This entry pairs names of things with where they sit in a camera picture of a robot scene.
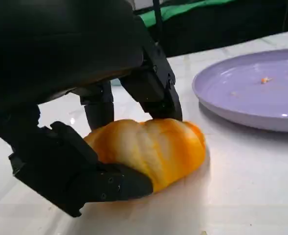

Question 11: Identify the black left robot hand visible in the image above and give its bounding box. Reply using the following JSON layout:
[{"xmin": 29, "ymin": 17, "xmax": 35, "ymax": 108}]
[{"xmin": 0, "ymin": 0, "xmax": 183, "ymax": 218}]

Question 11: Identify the orange and white bread roll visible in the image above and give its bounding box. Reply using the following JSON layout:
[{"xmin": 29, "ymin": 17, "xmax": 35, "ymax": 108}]
[{"xmin": 83, "ymin": 118, "xmax": 207, "ymax": 194}]

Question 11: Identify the black upright pole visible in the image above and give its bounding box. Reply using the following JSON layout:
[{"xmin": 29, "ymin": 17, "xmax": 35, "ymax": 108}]
[{"xmin": 152, "ymin": 0, "xmax": 164, "ymax": 47}]

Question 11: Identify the green cloth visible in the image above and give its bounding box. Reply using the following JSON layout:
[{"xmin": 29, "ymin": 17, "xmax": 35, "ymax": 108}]
[{"xmin": 138, "ymin": 0, "xmax": 235, "ymax": 28}]

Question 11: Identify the lilac plate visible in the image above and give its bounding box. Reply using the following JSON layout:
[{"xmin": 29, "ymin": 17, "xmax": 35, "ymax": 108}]
[{"xmin": 192, "ymin": 48, "xmax": 288, "ymax": 133}]

